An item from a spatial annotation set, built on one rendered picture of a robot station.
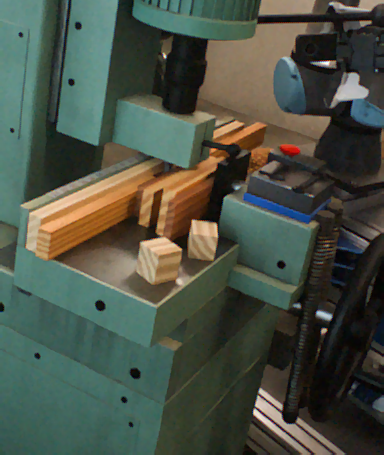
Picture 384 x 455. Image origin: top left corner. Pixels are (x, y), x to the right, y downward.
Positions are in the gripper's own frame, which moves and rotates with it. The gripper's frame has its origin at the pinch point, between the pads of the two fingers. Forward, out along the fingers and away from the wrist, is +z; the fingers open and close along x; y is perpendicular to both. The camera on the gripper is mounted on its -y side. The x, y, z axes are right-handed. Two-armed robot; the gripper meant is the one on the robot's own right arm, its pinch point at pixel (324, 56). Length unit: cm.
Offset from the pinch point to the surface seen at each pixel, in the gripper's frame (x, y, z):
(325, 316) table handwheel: 35.3, 5.8, 13.5
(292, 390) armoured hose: 48, 1, 14
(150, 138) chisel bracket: 11.0, -21.1, 15.7
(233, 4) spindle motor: -8.4, -7.1, 16.4
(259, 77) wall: 51, -150, -325
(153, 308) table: 24.8, -5.8, 41.7
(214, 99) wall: 67, -181, -327
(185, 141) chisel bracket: 10.9, -15.2, 15.7
